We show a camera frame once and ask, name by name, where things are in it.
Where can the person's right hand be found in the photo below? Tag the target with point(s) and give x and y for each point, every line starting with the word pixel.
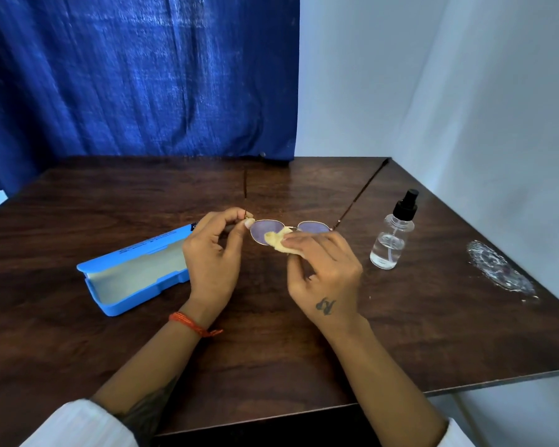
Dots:
pixel 328 279

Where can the person's left hand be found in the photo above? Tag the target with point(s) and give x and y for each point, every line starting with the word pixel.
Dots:
pixel 209 269

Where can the person's right thumb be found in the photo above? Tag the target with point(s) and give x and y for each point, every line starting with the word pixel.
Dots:
pixel 294 274

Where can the person's left thumb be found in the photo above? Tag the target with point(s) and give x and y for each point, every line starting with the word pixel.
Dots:
pixel 238 242

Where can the yellow cleaning cloth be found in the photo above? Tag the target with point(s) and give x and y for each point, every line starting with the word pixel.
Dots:
pixel 275 241

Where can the thin metal frame eyeglasses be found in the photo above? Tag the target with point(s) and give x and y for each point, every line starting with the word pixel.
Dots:
pixel 317 226

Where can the person's right forearm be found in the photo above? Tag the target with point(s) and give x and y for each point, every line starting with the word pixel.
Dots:
pixel 391 386

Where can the person's left forearm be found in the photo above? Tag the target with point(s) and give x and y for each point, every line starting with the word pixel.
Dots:
pixel 144 372

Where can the clear spray bottle black cap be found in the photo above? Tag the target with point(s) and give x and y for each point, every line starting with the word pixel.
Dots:
pixel 390 242

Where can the open blue eyeglasses case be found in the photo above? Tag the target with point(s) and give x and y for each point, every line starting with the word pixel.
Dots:
pixel 135 274

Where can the blue curtain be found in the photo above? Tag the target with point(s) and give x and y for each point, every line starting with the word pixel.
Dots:
pixel 135 74

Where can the crumpled clear plastic wrapper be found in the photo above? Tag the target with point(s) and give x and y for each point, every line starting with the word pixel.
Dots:
pixel 498 267

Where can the white right sleeve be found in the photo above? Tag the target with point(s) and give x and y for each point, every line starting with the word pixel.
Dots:
pixel 456 435

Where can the white sleeve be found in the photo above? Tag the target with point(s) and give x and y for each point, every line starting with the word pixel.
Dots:
pixel 74 425
pixel 456 435

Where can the white left sleeve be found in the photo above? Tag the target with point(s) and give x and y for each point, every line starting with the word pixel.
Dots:
pixel 74 425

